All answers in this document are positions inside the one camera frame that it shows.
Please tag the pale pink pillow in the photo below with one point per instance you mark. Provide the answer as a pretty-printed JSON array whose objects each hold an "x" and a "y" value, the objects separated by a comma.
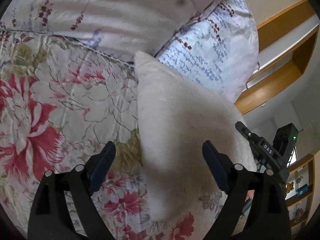
[{"x": 118, "y": 28}]

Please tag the wooden headboard frame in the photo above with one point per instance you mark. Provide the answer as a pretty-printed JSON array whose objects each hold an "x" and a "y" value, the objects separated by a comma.
[{"x": 286, "y": 44}]

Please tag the cream cable-knit sweater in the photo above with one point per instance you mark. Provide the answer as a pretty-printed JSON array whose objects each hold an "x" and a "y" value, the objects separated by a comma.
[{"x": 175, "y": 117}]

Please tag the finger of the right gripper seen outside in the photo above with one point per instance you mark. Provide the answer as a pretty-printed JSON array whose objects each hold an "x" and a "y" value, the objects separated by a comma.
[{"x": 244, "y": 131}]

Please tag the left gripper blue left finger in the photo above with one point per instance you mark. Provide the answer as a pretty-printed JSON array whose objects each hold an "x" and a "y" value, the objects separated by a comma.
[{"x": 49, "y": 217}]

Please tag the floral tree print pillow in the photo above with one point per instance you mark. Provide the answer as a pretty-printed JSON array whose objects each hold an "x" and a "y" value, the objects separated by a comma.
[{"x": 217, "y": 49}]

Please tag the person's right hand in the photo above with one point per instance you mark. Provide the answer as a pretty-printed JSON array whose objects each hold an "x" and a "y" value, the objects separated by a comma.
[{"x": 250, "y": 194}]

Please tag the floral bedspread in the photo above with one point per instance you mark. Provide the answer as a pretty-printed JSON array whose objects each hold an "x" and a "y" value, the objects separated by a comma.
[{"x": 60, "y": 104}]

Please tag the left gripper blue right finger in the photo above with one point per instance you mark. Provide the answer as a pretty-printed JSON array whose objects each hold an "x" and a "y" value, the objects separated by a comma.
[{"x": 268, "y": 217}]

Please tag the wooden shelf unit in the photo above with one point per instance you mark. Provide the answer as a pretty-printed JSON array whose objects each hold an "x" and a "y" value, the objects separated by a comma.
[{"x": 299, "y": 192}]

